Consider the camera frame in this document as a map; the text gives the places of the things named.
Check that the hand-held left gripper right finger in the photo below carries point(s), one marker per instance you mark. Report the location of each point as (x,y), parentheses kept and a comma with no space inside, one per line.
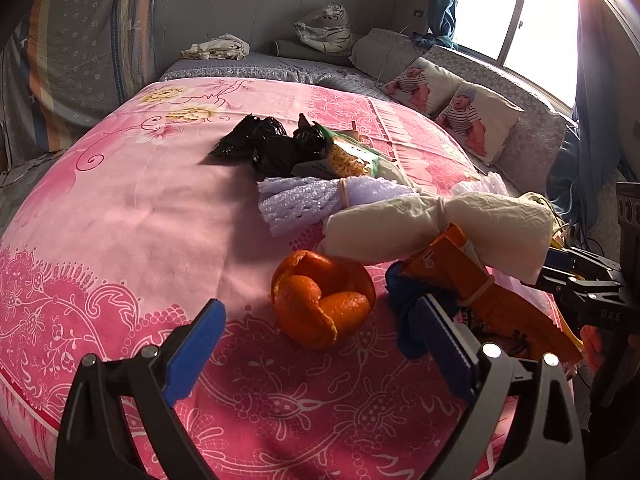
(445,350)

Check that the window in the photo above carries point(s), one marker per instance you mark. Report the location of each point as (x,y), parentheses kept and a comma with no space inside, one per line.
(530,25)

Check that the light green cloth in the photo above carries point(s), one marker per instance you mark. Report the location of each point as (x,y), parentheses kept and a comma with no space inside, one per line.
(537,201)

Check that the white tiger plush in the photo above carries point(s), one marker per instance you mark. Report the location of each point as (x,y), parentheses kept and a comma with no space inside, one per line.
(330,35)

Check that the person's right hand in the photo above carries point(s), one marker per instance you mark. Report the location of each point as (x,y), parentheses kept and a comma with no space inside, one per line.
(594,350)

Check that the white foam net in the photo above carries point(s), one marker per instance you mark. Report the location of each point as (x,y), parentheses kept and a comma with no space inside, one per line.
(482,184)

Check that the pink floral bedsheet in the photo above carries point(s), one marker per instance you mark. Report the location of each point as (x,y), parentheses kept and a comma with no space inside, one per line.
(150,210)

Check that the orange snack wrapper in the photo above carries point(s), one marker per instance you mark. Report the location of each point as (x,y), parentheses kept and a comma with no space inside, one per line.
(450,265)

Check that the white tissue bundle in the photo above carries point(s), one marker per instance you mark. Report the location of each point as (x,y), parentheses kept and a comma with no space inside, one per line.
(390,230)

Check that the crumpled beige cloth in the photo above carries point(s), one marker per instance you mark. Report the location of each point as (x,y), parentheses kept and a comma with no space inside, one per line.
(220,45)

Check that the blue cloth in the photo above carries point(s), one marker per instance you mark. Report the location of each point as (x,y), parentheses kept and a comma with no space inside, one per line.
(400,305)

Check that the black plastic bag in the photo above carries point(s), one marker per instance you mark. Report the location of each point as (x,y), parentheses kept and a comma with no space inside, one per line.
(235,140)
(310,137)
(280,155)

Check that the grey quilted bedcover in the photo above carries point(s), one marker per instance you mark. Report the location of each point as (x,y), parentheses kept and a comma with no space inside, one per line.
(260,67)

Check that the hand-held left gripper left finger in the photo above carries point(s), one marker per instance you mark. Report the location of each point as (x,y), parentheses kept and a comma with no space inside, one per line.
(195,355)

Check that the grey bolster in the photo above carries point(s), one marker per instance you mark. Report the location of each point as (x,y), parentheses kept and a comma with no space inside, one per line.
(295,51)

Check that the white plastic wrapper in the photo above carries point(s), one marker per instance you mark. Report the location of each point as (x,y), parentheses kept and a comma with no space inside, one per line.
(397,175)

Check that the green snack packet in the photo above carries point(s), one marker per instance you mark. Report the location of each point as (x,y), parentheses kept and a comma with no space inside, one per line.
(350,157)

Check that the blue curtain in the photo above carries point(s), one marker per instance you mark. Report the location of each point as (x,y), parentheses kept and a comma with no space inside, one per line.
(440,0)
(590,170)

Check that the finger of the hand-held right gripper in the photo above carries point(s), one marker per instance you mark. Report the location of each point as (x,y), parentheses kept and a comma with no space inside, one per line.
(575,287)
(557,259)

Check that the orange peel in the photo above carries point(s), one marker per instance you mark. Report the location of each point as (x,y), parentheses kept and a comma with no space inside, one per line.
(305,320)

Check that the striped patterned curtain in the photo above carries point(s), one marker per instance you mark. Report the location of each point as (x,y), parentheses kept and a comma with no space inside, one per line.
(75,50)

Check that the baby print pillow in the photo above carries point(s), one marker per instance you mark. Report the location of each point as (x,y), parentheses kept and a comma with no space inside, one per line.
(420,82)
(475,115)

